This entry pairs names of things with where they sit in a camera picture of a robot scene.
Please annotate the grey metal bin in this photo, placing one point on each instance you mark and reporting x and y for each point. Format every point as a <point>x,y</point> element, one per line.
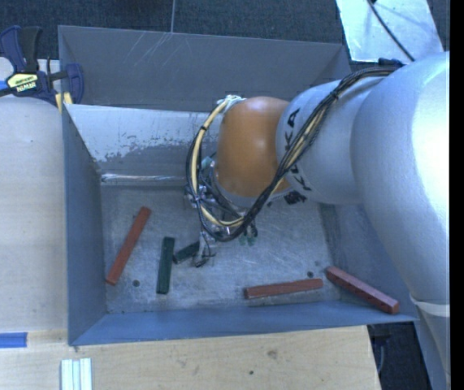
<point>215,71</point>

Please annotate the long dark green flat block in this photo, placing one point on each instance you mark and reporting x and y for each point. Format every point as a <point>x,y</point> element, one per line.
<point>165,265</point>

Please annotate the pale wood flat board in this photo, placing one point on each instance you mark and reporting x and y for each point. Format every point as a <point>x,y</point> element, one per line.
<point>24,217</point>

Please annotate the red-brown flat block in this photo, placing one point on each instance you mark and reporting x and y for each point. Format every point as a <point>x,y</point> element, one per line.
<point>129,245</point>
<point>283,288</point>
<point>362,290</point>

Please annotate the black cylinder on white bracket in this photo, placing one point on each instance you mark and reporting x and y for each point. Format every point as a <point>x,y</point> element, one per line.
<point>295,198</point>

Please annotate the short dark green flat block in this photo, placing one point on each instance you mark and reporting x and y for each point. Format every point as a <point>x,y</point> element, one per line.
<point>185,252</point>

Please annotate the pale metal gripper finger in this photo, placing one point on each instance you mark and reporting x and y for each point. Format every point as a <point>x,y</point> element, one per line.
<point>211,247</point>
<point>199,256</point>

